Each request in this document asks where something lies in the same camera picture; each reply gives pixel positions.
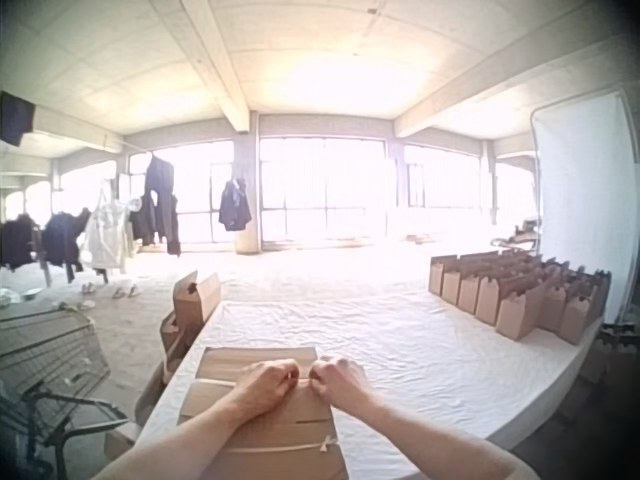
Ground person's left hand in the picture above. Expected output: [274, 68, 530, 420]
[227, 358, 302, 420]

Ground person's right hand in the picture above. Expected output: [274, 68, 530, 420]
[309, 355, 381, 416]

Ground stack of flat cardboard sheets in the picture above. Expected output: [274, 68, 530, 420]
[177, 346, 350, 480]

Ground white table cloth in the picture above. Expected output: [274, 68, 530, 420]
[133, 287, 607, 480]

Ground open cardboard box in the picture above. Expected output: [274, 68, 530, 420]
[172, 270, 223, 347]

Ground heap of cardboard boxes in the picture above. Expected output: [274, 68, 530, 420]
[103, 309, 201, 462]

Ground short dark hanging jacket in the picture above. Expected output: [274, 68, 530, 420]
[218, 177, 253, 233]

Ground group of folded cardboard boxes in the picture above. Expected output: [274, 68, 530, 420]
[428, 248, 613, 346]

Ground long dark hanging garment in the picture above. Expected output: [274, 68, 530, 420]
[130, 152, 182, 258]

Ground white hanging garment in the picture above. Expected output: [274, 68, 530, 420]
[81, 192, 142, 282]

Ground dark machine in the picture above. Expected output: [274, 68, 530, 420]
[490, 217, 544, 252]

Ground row of dark hanging clothes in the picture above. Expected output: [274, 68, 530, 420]
[0, 208, 92, 287]

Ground cartons under table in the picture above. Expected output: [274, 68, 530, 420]
[574, 319, 640, 386]

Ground white backdrop screen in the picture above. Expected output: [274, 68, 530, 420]
[529, 92, 640, 324]

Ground dark hanging cloth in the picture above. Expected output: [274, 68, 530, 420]
[0, 91, 37, 148]

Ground knotted tan binding string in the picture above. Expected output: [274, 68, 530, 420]
[222, 434, 340, 455]

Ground metal wire cart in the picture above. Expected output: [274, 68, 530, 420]
[0, 304, 132, 480]

